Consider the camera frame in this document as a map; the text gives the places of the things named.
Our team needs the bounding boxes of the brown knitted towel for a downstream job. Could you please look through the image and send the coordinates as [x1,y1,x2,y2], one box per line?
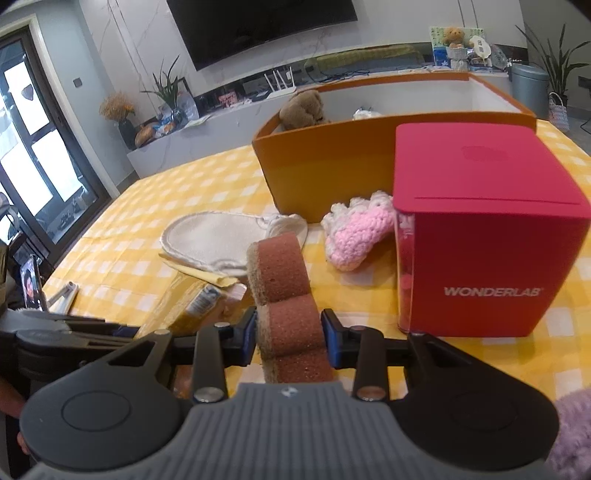
[279,89,331,131]

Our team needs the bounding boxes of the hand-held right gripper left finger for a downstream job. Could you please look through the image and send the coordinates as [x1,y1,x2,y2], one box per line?
[78,307,258,404]

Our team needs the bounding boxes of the phone on stand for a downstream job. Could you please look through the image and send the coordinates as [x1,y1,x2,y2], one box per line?
[21,254,79,310]

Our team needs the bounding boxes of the tall leafy potted plant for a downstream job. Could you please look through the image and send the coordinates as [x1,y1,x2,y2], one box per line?
[515,23,591,97]

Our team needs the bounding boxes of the yellow checked tablecloth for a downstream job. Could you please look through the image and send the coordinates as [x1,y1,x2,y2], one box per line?
[41,117,591,402]

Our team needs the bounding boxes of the white marble tv cabinet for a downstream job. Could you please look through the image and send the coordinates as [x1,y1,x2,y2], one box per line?
[127,44,513,178]

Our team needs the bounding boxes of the purple fluffy cloth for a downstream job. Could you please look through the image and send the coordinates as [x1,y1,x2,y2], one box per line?
[549,390,591,480]

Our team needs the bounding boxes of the orange cardboard box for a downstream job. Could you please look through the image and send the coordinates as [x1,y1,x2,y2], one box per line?
[252,71,539,224]

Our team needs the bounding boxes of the brown teddy bear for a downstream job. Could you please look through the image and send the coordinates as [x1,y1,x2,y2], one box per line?
[443,26,467,70]

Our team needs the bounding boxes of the grey trash can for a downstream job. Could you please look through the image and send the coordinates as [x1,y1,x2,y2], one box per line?
[510,64,550,121]

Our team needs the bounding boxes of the white bath mitt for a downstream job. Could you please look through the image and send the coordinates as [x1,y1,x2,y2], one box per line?
[160,212,308,278]

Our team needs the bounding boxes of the green plant in glass vase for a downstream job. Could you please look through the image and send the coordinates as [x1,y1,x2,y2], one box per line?
[141,55,199,123]

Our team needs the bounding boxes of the dried flowers in vase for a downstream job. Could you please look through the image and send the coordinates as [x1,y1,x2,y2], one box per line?
[99,91,137,151]

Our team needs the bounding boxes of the clear plastic packet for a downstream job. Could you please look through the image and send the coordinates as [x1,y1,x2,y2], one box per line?
[139,272,247,337]

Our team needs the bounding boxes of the green picture board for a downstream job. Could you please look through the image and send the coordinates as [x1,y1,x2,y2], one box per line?
[429,25,485,51]

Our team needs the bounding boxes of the person's left hand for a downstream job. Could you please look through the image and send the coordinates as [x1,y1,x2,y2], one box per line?
[0,377,29,457]

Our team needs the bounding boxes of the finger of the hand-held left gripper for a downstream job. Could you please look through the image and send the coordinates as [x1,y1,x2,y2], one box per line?
[69,320,145,350]

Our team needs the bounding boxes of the white round hand fan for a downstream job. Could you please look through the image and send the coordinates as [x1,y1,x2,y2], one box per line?
[468,36,492,61]

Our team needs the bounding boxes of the white router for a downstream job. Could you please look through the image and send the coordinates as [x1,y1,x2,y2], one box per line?
[264,67,298,100]

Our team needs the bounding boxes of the glass balcony door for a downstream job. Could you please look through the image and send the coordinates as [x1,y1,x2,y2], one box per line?
[0,25,112,250]

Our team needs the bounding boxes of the yellow cloth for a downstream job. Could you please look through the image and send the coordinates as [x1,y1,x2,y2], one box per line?
[159,253,241,288]

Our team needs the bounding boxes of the orange-brown sponge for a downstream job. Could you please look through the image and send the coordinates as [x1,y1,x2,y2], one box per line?
[246,232,340,384]

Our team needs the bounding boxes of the bread bag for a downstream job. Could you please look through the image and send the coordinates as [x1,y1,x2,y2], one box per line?
[134,121,178,148]

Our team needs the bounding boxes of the black wall television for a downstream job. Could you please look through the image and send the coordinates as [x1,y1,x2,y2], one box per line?
[166,0,358,72]

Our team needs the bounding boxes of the woven handbag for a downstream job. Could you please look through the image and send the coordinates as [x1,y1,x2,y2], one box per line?
[548,92,571,132]

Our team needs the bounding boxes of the pink crochet item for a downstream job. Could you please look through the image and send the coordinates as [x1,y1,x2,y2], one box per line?
[321,190,398,271]

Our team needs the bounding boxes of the red cube box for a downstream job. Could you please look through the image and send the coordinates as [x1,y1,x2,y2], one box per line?
[392,122,591,337]

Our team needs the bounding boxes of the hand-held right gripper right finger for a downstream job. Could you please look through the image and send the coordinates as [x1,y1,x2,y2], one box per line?
[321,308,467,402]

